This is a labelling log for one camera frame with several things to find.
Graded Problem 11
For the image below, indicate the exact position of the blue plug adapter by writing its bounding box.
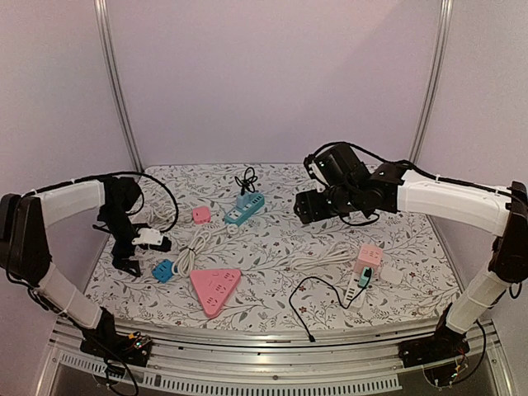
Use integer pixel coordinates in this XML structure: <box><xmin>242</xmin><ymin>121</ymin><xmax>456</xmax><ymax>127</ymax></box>
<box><xmin>152</xmin><ymin>259</ymin><xmax>177</xmax><ymax>284</ymax></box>

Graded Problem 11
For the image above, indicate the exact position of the pink flat plug adapter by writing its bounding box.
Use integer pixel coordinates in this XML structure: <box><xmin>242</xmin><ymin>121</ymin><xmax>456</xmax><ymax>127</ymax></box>
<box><xmin>192</xmin><ymin>206</ymin><xmax>211</xmax><ymax>224</ymax></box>

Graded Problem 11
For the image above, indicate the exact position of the white coiled power cord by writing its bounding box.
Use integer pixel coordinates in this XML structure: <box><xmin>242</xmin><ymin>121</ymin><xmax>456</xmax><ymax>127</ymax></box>
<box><xmin>142</xmin><ymin>204</ymin><xmax>195</xmax><ymax>226</ymax></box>

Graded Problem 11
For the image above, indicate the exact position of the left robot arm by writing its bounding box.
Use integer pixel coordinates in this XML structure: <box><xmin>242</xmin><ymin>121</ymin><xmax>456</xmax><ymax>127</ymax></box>
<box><xmin>1</xmin><ymin>171</ymin><xmax>175</xmax><ymax>367</ymax></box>

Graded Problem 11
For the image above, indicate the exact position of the white cord bundle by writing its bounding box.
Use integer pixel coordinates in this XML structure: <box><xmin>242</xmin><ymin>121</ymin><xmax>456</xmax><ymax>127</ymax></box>
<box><xmin>290</xmin><ymin>245</ymin><xmax>358</xmax><ymax>273</ymax></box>

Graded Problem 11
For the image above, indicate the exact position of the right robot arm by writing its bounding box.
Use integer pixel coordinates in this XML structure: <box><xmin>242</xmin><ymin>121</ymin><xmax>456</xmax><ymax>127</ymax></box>
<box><xmin>294</xmin><ymin>141</ymin><xmax>527</xmax><ymax>367</ymax></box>

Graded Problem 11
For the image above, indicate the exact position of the right aluminium frame post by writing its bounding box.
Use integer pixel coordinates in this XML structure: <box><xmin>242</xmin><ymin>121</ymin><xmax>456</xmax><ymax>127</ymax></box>
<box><xmin>408</xmin><ymin>0</ymin><xmax>454</xmax><ymax>163</ymax></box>

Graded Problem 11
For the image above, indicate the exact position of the teal power strip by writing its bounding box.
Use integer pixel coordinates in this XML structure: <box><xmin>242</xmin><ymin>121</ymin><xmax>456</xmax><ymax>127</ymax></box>
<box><xmin>224</xmin><ymin>192</ymin><xmax>265</xmax><ymax>226</ymax></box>

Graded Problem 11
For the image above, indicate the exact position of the teal small adapter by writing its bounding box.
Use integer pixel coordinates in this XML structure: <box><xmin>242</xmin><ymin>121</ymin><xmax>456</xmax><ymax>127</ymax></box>
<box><xmin>358</xmin><ymin>266</ymin><xmax>373</xmax><ymax>289</ymax></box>

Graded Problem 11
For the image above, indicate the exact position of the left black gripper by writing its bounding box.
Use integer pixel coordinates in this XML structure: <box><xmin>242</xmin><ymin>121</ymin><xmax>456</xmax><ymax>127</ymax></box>
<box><xmin>100</xmin><ymin>205</ymin><xmax>149</xmax><ymax>276</ymax></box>

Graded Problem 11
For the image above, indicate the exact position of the pink power strip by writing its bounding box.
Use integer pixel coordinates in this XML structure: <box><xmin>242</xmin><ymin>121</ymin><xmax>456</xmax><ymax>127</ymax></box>
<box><xmin>190</xmin><ymin>269</ymin><xmax>242</xmax><ymax>318</ymax></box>

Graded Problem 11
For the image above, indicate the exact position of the aluminium frame post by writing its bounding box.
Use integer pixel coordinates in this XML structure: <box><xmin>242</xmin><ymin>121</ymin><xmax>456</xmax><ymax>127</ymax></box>
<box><xmin>93</xmin><ymin>0</ymin><xmax>144</xmax><ymax>172</ymax></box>
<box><xmin>408</xmin><ymin>0</ymin><xmax>454</xmax><ymax>163</ymax></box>

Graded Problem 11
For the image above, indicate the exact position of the white power strip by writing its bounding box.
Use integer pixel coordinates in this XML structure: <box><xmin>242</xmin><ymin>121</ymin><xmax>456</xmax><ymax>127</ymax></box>
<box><xmin>343</xmin><ymin>274</ymin><xmax>366</xmax><ymax>312</ymax></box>

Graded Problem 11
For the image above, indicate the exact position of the aluminium front rail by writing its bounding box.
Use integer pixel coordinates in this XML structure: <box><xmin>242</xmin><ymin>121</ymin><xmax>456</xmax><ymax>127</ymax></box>
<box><xmin>31</xmin><ymin>317</ymin><xmax>512</xmax><ymax>396</ymax></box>

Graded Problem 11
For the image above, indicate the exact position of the light blue charger plug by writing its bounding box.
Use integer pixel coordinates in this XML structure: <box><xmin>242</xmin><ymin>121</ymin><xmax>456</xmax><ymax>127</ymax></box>
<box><xmin>236</xmin><ymin>192</ymin><xmax>251</xmax><ymax>209</ymax></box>

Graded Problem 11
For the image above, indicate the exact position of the left aluminium frame post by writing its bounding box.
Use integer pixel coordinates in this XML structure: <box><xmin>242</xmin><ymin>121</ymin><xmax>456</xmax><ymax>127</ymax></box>
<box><xmin>93</xmin><ymin>0</ymin><xmax>144</xmax><ymax>172</ymax></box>

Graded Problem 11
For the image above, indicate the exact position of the floral table mat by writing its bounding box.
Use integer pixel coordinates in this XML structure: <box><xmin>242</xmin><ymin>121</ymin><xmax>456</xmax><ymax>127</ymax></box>
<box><xmin>86</xmin><ymin>164</ymin><xmax>460</xmax><ymax>332</ymax></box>

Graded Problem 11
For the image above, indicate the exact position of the pink cube socket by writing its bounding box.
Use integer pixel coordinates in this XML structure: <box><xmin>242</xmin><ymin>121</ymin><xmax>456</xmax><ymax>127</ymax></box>
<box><xmin>354</xmin><ymin>243</ymin><xmax>383</xmax><ymax>274</ymax></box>

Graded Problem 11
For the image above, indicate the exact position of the white square adapter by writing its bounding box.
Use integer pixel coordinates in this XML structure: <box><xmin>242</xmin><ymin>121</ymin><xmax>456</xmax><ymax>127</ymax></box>
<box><xmin>379</xmin><ymin>266</ymin><xmax>403</xmax><ymax>285</ymax></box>

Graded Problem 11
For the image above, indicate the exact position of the black thin adapter cable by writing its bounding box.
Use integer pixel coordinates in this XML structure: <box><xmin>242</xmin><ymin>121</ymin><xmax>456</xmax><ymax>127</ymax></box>
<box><xmin>288</xmin><ymin>275</ymin><xmax>364</xmax><ymax>343</ymax></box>

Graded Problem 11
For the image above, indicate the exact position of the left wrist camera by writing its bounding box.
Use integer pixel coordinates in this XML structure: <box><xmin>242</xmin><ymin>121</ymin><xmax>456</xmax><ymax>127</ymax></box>
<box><xmin>131</xmin><ymin>228</ymin><xmax>172</xmax><ymax>252</ymax></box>

